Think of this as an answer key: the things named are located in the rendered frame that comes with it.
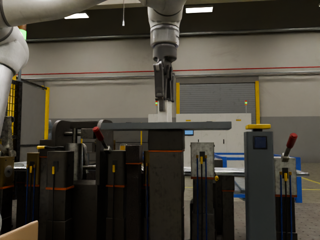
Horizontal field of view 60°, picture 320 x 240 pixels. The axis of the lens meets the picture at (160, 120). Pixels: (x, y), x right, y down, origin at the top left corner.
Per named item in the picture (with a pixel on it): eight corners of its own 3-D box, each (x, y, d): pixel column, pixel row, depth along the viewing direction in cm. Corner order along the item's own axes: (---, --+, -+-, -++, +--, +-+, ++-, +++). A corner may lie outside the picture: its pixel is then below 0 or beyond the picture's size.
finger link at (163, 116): (167, 100, 83) (167, 99, 83) (168, 123, 83) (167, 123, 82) (158, 100, 85) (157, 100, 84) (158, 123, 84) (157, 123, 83)
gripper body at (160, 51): (171, 41, 81) (172, 73, 81) (180, 50, 89) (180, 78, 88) (148, 45, 84) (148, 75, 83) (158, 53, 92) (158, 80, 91)
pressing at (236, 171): (295, 170, 118) (295, 166, 118) (314, 177, 96) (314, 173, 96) (8, 165, 143) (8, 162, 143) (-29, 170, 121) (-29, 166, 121)
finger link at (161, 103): (165, 94, 83) (161, 93, 80) (165, 111, 83) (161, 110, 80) (160, 95, 84) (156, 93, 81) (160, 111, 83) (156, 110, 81)
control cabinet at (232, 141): (176, 175, 889) (175, 100, 908) (176, 174, 942) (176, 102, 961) (253, 176, 867) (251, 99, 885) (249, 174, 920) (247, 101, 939)
